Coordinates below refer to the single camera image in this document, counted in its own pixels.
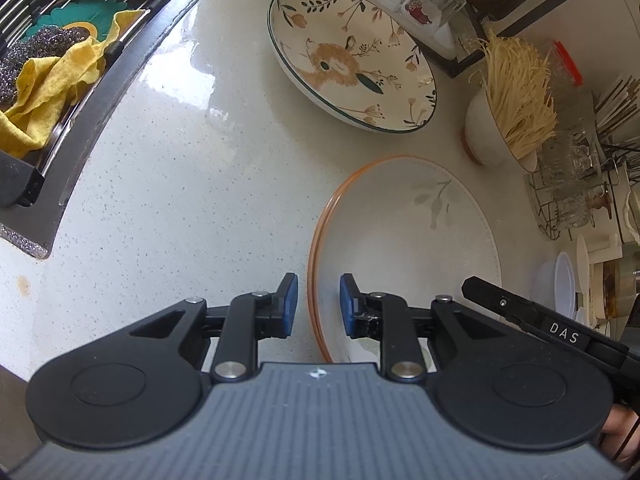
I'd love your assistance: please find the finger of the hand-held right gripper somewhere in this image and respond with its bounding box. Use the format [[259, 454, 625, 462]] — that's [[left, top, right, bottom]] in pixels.
[[461, 275, 545, 334]]

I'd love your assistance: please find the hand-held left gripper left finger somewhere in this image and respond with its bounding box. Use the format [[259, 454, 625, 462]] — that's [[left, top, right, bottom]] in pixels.
[[129, 272, 300, 386]]

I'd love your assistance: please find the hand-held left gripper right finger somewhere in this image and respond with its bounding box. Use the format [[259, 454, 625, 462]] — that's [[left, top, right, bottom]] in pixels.
[[339, 272, 506, 386]]

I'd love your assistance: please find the white plastic bowl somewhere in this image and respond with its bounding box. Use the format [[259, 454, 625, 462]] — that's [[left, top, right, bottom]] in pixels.
[[531, 251, 577, 322]]

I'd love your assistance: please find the orange-rimmed white plate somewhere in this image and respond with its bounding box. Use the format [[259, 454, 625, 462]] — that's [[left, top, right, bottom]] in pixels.
[[307, 155, 502, 365]]

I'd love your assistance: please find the person's right hand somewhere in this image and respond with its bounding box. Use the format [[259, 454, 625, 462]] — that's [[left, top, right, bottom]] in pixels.
[[600, 402, 640, 471]]

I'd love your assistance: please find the white paper bowl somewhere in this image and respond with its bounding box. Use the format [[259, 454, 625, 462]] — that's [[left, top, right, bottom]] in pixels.
[[575, 234, 592, 306]]

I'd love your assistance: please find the glass jar with wooden lid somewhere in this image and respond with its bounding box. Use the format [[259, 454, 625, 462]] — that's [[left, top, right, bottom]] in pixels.
[[587, 182, 613, 221]]

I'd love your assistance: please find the set of clear glass cups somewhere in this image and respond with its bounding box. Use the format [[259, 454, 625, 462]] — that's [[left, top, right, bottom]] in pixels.
[[535, 127, 611, 231]]

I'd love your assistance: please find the pale dried straw bundle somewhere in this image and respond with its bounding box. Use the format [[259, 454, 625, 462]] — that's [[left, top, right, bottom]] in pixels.
[[467, 27, 558, 161]]

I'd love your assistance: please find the bundle of chopsticks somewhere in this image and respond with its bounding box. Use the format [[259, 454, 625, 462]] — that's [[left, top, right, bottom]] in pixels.
[[592, 74, 640, 138]]

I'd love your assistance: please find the red-lidded jar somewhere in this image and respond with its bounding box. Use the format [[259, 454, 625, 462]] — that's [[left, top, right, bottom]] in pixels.
[[550, 39, 585, 88]]

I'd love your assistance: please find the deer-patterned plate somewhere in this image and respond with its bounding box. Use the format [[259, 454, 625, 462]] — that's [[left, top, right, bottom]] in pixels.
[[267, 0, 438, 134]]

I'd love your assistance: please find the black sink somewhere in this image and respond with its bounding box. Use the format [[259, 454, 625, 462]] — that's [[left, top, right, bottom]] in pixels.
[[0, 0, 242, 261]]

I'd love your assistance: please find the yellow cloth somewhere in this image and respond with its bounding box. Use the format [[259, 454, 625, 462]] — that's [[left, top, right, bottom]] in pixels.
[[0, 10, 135, 159]]

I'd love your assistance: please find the steel wool scrubber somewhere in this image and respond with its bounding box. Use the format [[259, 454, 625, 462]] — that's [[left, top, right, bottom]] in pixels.
[[0, 22, 98, 111]]

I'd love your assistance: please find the teal flower-shaped mat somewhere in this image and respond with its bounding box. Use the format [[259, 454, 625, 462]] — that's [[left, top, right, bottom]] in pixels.
[[27, 1, 148, 43]]

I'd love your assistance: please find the wire cup rack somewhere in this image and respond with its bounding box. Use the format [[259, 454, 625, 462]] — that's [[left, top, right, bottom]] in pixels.
[[525, 142, 616, 241]]

